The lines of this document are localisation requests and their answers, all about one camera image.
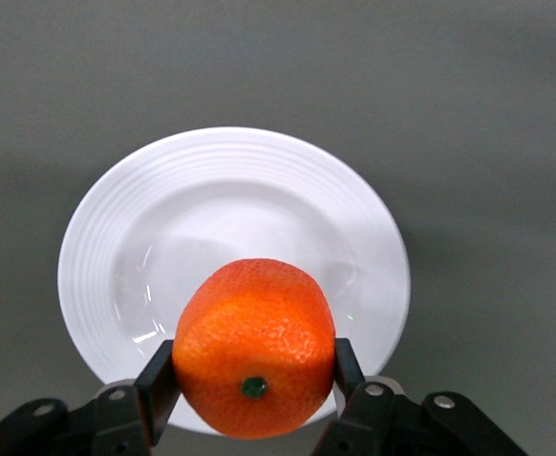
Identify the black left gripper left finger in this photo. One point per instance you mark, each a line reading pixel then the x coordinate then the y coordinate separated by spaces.
pixel 154 380

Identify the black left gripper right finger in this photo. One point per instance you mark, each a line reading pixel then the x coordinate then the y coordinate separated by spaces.
pixel 349 375

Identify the orange fruit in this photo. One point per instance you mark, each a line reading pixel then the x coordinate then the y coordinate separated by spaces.
pixel 254 342

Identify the white round plate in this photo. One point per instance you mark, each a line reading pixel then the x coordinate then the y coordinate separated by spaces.
pixel 220 209

